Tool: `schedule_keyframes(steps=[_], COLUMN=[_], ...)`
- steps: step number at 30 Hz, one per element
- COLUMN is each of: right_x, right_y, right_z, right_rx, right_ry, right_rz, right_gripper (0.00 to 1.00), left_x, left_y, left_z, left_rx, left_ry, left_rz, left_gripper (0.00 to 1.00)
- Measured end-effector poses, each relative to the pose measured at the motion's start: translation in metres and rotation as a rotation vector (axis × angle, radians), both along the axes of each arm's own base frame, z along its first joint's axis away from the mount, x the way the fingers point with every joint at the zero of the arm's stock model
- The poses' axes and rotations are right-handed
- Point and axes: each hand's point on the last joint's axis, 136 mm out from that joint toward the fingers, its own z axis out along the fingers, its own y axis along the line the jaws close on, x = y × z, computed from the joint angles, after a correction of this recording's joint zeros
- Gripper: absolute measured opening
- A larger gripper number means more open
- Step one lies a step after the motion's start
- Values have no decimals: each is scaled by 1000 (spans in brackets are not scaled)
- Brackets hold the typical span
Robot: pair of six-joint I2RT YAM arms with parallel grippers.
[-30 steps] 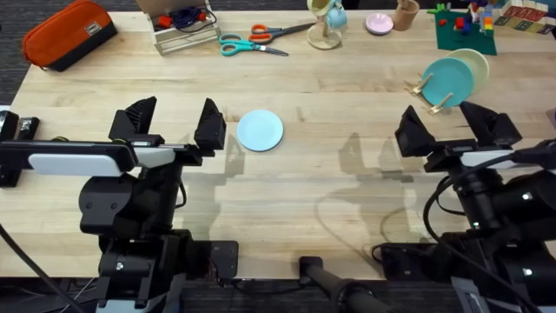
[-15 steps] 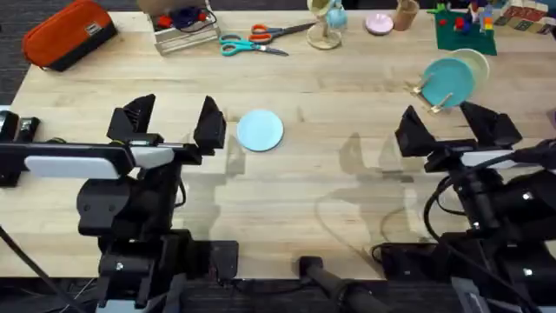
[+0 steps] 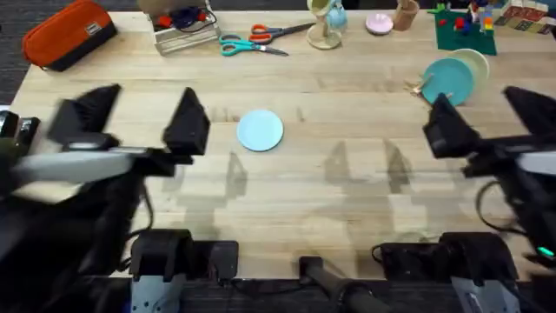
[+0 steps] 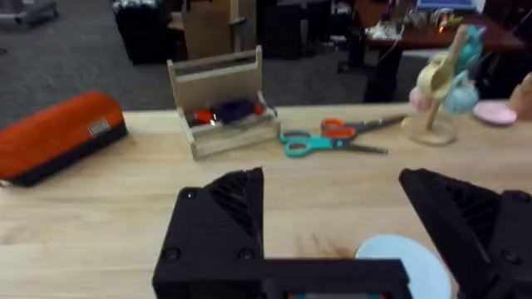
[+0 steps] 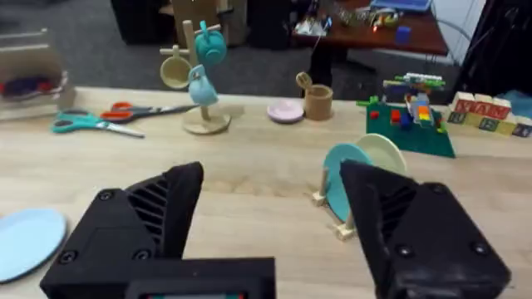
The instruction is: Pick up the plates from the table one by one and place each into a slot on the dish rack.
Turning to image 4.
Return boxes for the teal handled scissors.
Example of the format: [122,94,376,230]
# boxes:
[278,130,390,159]

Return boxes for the cardboard box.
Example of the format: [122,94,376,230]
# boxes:
[181,0,259,60]

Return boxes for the brown cup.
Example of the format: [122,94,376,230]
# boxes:
[508,72,532,121]

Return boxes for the orange and black pouch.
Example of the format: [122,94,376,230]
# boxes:
[0,91,129,188]

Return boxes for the black bin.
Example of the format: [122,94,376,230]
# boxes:
[112,0,189,66]

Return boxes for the teal cup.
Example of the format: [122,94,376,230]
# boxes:
[451,24,486,76]

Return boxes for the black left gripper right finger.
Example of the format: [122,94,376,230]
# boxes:
[397,167,532,299]

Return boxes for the beige cup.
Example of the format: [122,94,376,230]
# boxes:
[416,51,457,100]

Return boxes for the pink cup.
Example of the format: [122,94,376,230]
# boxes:
[408,86,434,114]

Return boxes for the light blue plate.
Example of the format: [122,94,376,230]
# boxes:
[355,234,454,299]

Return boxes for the light blue cup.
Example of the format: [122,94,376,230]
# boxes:
[441,70,480,116]

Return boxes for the brown room desk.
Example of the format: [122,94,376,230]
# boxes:
[362,0,528,104]

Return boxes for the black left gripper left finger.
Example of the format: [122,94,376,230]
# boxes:
[151,165,266,288]

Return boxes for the wooden cup stand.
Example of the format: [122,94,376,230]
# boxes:
[401,24,469,146]

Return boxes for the orange handled scissors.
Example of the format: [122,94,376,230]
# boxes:
[319,114,406,140]

